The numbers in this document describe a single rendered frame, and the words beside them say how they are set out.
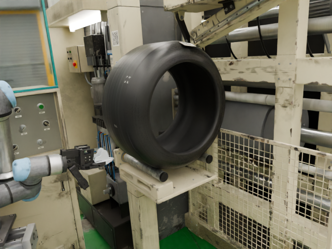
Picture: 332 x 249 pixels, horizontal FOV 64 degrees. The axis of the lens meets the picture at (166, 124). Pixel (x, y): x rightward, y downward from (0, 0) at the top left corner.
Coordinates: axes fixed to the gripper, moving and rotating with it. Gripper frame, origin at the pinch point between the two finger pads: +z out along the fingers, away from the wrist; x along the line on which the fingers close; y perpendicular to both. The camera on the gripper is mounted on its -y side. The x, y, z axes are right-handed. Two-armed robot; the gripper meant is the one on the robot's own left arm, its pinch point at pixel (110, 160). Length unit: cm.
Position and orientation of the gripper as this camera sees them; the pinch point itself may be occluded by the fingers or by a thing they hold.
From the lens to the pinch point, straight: 114.8
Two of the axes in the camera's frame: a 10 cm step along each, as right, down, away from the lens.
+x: -6.0, -1.7, 7.8
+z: 8.0, -0.8, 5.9
